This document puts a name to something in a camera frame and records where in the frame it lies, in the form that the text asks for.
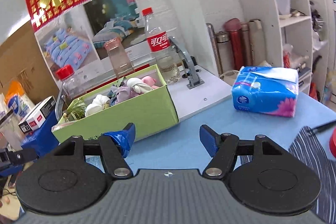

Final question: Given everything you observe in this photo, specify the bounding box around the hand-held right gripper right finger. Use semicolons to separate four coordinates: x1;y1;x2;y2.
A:
199;124;289;178

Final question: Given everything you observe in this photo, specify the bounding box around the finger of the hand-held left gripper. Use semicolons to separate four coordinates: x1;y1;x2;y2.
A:
0;148;37;165

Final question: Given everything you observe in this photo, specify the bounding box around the copper flask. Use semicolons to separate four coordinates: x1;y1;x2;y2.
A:
240;22;253;67

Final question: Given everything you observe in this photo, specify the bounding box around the black pen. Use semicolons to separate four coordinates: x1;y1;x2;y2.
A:
306;120;336;135

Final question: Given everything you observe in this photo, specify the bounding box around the white cable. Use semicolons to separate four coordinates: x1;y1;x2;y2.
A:
218;70;240;80

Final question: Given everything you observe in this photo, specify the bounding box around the white shelf unit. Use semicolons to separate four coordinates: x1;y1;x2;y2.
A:
226;0;336;106

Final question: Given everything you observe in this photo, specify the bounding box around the green cardboard box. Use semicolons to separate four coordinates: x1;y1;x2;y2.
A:
52;64;179;144

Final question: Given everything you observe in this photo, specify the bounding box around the white and grey knotted sock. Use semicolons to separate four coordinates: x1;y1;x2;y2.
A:
127;77;154;94

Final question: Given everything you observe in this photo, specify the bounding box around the green leafy item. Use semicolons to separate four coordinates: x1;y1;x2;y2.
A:
67;98;88;120

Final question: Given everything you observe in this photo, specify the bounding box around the grey metal lever clamp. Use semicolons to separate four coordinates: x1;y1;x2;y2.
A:
168;35;205;89

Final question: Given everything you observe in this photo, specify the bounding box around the white plant pot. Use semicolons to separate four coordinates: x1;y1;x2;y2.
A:
274;0;291;16

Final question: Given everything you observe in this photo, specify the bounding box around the beige flask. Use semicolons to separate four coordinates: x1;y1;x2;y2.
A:
248;19;264;67

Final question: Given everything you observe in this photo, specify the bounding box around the white and black carton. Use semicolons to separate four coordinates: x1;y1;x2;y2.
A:
18;96;57;134

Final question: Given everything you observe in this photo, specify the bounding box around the white rolled sock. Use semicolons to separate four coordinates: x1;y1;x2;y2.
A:
85;94;111;117

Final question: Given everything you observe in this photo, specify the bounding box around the blue carton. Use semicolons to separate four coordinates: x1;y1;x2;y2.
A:
21;109;63;159

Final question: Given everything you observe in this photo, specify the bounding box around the cola bottle with red label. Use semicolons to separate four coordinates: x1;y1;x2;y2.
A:
142;7;181;84

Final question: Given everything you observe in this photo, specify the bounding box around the red bag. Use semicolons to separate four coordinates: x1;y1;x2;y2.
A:
309;82;319;100

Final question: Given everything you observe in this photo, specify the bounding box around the red round object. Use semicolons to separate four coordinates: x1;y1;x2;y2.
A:
329;127;336;157

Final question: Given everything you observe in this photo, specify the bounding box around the blue table mat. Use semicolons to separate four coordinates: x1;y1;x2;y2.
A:
87;93;336;169

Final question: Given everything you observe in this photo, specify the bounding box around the dark flask with brass lid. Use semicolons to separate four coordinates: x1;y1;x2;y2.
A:
215;31;233;75

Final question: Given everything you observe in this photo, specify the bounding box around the blue patterned cloth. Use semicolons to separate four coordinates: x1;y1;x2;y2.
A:
106;77;126;107

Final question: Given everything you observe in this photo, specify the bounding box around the white base board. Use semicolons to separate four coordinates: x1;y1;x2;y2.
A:
167;64;233;122

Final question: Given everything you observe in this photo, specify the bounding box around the bedding set package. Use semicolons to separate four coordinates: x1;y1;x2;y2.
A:
34;0;158;83

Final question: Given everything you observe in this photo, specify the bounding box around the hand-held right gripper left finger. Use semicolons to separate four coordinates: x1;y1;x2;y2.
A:
54;123;136;178

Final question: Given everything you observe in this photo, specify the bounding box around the red flask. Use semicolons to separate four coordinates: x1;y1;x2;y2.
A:
223;18;244;71

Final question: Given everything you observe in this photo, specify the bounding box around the clear jar with red lid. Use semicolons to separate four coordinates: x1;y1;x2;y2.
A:
55;65;87;106

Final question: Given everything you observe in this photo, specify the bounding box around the pink sock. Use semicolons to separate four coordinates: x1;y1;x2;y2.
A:
142;76;156;88

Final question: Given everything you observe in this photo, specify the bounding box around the empty clear plastic bottle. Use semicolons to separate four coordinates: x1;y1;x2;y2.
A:
104;38;135;79

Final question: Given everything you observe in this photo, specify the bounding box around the clear plastic container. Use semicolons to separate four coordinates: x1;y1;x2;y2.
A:
0;109;23;151

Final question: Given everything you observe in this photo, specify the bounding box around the slim steel flask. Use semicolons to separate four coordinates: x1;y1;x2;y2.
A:
205;23;223;75

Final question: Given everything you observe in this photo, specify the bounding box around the orange and blue tissue pack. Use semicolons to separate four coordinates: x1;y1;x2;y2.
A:
5;81;36;122

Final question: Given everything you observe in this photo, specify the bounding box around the purple cloth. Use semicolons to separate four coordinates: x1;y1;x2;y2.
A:
115;85;137;104

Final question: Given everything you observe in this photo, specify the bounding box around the crumpled white plastic bag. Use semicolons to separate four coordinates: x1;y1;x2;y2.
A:
282;44;310;68

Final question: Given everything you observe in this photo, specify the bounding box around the striped cloth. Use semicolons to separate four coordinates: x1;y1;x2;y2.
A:
240;126;336;224

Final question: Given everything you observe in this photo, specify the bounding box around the brown cardboard box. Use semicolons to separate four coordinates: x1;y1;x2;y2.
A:
0;21;59;109

